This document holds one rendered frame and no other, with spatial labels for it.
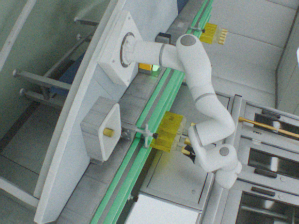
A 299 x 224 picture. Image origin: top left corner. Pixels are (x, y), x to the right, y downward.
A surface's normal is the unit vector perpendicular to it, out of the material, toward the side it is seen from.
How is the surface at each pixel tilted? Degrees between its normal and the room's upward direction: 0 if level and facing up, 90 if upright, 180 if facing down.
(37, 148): 90
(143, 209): 90
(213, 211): 90
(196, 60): 95
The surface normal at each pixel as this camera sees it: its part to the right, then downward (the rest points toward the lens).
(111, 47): -0.15, -0.26
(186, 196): 0.04, -0.69
